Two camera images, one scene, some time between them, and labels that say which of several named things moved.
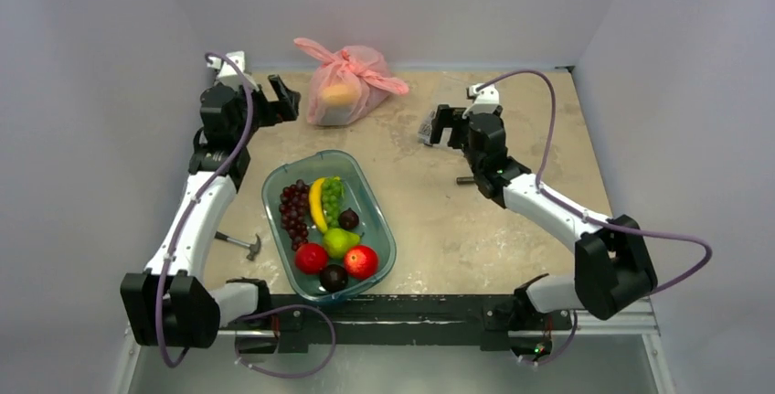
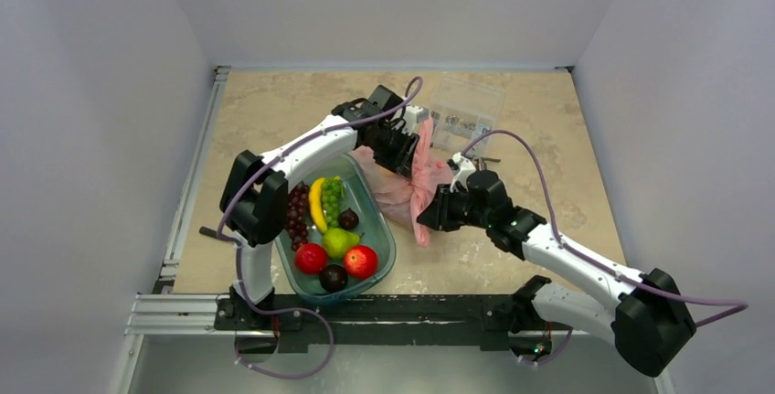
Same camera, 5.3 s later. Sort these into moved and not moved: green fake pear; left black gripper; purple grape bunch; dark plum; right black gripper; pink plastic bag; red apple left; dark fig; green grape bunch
Moved: left black gripper; pink plastic bag; right black gripper
Not moved: dark fig; green grape bunch; green fake pear; purple grape bunch; red apple left; dark plum
